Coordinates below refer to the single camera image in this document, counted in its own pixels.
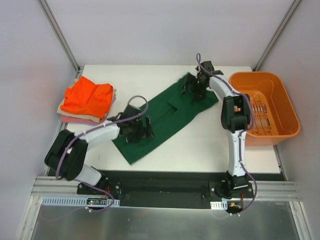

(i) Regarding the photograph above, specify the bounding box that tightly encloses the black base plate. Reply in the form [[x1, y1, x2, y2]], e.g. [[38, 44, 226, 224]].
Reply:
[[47, 168, 253, 209]]

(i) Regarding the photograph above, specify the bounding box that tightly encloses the orange plastic basket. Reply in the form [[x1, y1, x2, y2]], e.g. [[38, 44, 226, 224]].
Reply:
[[229, 71, 301, 146]]

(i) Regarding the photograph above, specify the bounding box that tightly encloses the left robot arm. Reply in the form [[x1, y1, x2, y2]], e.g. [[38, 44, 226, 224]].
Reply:
[[44, 104, 154, 195]]

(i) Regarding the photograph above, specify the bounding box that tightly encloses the white cable duct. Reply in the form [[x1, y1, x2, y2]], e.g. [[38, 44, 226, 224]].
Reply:
[[210, 200, 228, 211], [42, 196, 120, 208]]

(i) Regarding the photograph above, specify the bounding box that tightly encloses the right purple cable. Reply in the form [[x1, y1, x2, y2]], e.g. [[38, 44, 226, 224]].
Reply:
[[195, 53, 258, 221]]

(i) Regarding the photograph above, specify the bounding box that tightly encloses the dark green t shirt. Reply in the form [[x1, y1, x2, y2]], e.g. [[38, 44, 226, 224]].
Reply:
[[113, 74, 219, 165]]

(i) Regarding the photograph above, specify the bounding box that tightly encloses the orange folded t shirt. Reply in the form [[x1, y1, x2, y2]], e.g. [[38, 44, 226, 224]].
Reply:
[[60, 76, 114, 118]]

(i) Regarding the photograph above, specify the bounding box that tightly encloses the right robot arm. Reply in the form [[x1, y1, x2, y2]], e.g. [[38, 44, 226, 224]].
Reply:
[[182, 61, 253, 199]]

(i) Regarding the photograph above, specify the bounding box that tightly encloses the right white cable duct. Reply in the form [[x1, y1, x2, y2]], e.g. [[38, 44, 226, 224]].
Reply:
[[210, 200, 228, 211]]

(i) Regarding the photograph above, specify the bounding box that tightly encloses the aluminium frame post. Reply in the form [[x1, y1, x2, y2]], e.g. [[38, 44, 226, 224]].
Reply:
[[252, 0, 303, 72], [37, 0, 81, 73]]

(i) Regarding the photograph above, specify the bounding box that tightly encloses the left white cable duct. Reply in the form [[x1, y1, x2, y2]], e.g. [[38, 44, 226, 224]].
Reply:
[[42, 196, 120, 208]]

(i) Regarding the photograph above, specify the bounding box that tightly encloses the beige folded t shirt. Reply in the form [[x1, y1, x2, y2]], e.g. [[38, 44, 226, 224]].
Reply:
[[56, 78, 119, 120]]

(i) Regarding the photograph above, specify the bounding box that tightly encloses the right aluminium frame post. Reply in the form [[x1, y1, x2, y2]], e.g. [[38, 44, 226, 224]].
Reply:
[[252, 0, 303, 72]]

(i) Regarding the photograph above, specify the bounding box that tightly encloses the left aluminium frame post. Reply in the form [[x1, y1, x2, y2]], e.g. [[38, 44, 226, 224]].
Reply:
[[37, 0, 81, 73]]

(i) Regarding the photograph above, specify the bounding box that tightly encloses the pink folded t shirt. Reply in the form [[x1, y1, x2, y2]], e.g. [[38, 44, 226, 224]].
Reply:
[[60, 115, 107, 125]]

